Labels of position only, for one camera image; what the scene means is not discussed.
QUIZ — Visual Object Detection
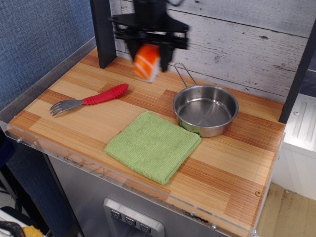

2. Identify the green folded towel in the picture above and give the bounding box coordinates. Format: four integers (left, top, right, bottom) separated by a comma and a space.
104, 111, 201, 185

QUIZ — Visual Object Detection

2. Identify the dark vertical post left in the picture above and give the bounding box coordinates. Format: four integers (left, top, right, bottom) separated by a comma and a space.
90, 0, 117, 69

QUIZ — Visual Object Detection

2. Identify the dark vertical post right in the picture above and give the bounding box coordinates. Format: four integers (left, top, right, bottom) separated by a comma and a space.
278, 27, 316, 124

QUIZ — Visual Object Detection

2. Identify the red handled metal fork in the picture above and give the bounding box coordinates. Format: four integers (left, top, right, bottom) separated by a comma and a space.
49, 83, 129, 116

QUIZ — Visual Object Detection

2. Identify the silver button control panel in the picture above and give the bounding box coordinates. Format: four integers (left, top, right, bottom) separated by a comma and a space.
103, 198, 165, 237

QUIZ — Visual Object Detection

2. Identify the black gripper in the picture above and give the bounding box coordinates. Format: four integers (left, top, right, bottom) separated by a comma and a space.
110, 0, 189, 72

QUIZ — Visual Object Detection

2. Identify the black cable bottom left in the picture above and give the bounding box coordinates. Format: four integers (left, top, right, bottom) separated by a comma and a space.
0, 221, 24, 237

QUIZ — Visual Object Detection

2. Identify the white ribbed box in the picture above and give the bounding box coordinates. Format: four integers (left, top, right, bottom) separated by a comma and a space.
272, 94, 316, 200

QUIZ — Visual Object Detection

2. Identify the orange salmon sushi toy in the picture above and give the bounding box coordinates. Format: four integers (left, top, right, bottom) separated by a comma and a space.
133, 44, 160, 82

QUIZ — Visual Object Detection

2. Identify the stainless steel pot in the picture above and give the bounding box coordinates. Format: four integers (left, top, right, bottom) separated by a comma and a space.
173, 63, 239, 138

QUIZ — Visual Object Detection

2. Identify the dark vertical post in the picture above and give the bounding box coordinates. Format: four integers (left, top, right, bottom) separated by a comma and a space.
278, 27, 316, 124
90, 0, 117, 69

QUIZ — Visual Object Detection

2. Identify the clear acrylic table guard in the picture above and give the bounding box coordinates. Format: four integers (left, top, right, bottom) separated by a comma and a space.
1, 114, 284, 237

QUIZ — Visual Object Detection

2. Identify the yellow object bottom left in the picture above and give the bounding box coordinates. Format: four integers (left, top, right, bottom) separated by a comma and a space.
22, 226, 44, 237

